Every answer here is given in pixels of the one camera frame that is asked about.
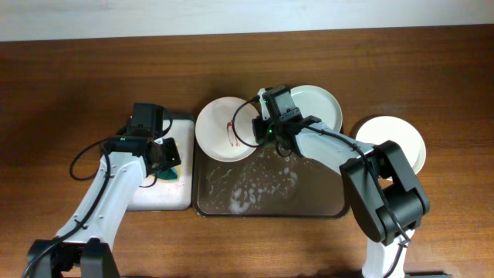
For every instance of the white stained plate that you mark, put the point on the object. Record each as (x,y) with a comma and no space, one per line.
(379,129)

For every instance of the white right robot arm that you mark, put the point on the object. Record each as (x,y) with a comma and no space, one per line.
(384,193)

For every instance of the brown plastic tray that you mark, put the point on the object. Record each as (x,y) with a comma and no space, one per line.
(266,185)

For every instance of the green and yellow sponge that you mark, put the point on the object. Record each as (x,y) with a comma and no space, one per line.
(170,175)

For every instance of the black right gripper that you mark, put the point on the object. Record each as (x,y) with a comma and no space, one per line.
(261,136)

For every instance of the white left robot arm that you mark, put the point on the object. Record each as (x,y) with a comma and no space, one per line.
(139,150)

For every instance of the black tray with white liner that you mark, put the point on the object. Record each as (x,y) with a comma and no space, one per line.
(166,196)

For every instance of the pink stained plate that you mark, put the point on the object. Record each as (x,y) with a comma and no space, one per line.
(214,133)

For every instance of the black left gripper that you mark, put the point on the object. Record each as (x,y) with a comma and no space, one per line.
(174,157)

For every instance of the light green stained plate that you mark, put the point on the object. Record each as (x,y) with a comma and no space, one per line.
(318,102)

